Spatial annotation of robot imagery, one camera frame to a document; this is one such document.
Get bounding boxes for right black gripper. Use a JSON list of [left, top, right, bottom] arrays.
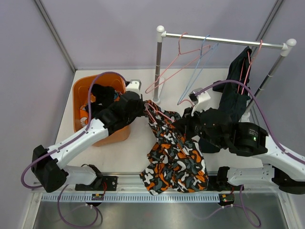
[[173, 105, 225, 149]]

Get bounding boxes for black shorts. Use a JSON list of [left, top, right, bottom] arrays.
[[90, 83, 119, 117]]

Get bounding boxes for blue orange patterned shorts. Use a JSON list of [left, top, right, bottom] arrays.
[[80, 91, 121, 127]]

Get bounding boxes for orange grey camouflage shorts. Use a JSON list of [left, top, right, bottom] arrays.
[[140, 100, 209, 196]]

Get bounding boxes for blue wire hanger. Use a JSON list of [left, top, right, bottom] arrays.
[[177, 34, 219, 105]]

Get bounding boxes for pink wire hanger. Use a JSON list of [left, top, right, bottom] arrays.
[[144, 32, 212, 94]]

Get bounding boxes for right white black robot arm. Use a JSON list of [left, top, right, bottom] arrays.
[[173, 108, 305, 195]]

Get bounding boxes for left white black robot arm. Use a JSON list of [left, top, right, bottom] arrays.
[[31, 91, 144, 193]]

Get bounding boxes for dark navy shorts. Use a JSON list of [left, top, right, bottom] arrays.
[[213, 46, 252, 122]]

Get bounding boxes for pink hanger under navy shorts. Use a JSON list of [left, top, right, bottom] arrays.
[[240, 39, 263, 85]]

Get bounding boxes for orange plastic laundry basket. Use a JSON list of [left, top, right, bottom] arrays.
[[72, 72, 131, 147]]

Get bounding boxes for silver clothes rack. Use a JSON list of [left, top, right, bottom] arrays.
[[145, 25, 297, 104]]

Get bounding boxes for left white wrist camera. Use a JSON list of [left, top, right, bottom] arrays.
[[126, 80, 142, 95]]

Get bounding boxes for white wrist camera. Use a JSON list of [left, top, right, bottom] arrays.
[[189, 88, 211, 116], [126, 80, 142, 95]]

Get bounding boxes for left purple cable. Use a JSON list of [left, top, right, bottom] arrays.
[[20, 71, 129, 227]]

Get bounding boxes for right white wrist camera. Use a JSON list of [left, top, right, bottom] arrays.
[[189, 88, 211, 116]]

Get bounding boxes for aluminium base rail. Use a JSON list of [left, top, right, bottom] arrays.
[[30, 173, 290, 194]]

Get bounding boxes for white slotted cable duct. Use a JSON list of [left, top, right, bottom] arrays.
[[41, 193, 220, 203]]

